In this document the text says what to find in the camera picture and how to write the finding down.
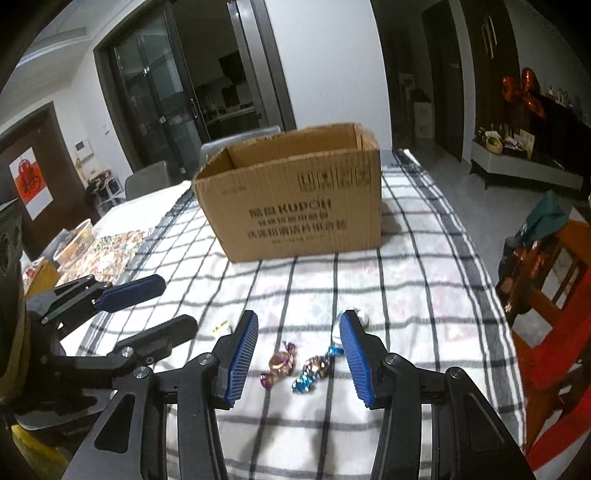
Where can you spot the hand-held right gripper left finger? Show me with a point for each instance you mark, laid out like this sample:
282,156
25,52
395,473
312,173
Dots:
240,360

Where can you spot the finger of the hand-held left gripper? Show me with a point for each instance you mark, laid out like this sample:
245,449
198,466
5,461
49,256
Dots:
129,291
157,336

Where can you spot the yellow tissue box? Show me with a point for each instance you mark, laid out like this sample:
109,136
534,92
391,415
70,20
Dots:
42,278

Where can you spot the floral patterned mat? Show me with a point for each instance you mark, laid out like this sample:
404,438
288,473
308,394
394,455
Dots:
111,254

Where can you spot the brown cardboard box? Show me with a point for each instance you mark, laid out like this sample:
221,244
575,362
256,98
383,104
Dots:
295,217

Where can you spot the green cloth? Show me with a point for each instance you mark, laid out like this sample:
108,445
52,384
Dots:
545,219

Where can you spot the dark shiny bag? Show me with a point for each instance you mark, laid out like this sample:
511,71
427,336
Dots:
519,270

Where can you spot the grey white sideboard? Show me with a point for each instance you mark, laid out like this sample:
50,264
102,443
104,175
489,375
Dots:
508,162

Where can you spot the woven basket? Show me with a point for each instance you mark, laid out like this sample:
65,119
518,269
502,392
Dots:
493,143

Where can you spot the dark glass sliding door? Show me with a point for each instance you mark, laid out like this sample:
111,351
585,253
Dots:
152,92

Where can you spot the clear plastic basket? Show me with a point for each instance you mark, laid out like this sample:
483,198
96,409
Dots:
76,242

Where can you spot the blue gold twist-wrapped candy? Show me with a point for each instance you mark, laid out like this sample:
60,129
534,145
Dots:
314,367

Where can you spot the black white checked cloth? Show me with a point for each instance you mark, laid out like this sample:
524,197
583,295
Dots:
415,300

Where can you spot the silver candy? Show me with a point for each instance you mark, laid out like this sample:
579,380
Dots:
363,317

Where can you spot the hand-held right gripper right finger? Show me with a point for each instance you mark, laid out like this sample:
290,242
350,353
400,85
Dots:
360,364

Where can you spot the white shoe rack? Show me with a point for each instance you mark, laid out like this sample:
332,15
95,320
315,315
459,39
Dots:
106,187

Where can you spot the brown wooden door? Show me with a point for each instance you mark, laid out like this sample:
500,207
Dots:
60,184

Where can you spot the small white yellow packet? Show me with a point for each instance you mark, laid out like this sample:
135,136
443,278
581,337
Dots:
221,328

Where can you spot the grey dining chair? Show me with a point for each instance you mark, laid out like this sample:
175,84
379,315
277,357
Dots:
147,180
217,147

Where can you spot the orange wooden chair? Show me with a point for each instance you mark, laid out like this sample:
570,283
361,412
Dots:
572,244

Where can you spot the red foil balloons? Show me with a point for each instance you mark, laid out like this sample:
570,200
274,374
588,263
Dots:
528,85

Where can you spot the white wall intercom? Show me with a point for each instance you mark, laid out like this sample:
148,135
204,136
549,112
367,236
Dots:
83,147

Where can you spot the red white paper poster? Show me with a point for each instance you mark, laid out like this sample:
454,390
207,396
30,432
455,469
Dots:
30,182

